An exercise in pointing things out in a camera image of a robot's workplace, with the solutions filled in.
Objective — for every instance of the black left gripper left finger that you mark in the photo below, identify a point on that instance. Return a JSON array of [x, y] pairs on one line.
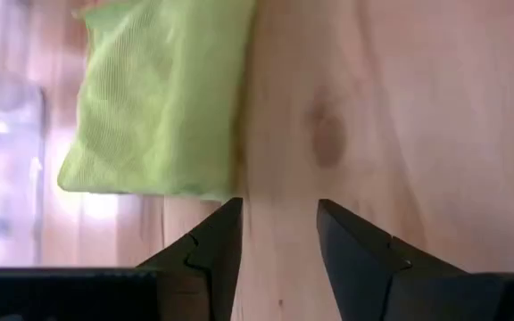
[[208, 267]]

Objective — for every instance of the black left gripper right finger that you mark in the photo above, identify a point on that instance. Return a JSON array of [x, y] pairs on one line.
[[359, 267]]

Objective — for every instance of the green microfiber towel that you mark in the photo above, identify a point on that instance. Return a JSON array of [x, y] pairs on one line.
[[159, 102]]

